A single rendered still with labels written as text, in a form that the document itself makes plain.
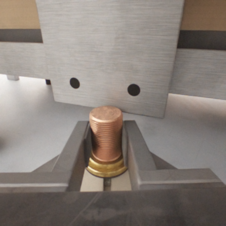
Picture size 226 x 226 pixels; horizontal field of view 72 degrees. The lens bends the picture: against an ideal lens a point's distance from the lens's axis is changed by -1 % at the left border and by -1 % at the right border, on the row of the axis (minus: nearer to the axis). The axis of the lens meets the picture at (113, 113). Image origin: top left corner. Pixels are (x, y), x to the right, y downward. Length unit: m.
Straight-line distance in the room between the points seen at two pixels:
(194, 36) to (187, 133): 0.20
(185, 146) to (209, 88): 0.15
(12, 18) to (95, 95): 0.22
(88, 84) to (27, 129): 0.25
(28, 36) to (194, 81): 0.27
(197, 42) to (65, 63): 0.16
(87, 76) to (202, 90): 0.12
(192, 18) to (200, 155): 0.21
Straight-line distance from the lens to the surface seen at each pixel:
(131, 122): 0.15
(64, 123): 0.37
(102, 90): 0.15
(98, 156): 0.16
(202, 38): 0.24
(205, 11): 0.23
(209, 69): 0.19
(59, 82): 0.18
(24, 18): 0.32
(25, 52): 0.27
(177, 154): 0.30
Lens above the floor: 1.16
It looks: 29 degrees up
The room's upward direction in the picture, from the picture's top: 180 degrees counter-clockwise
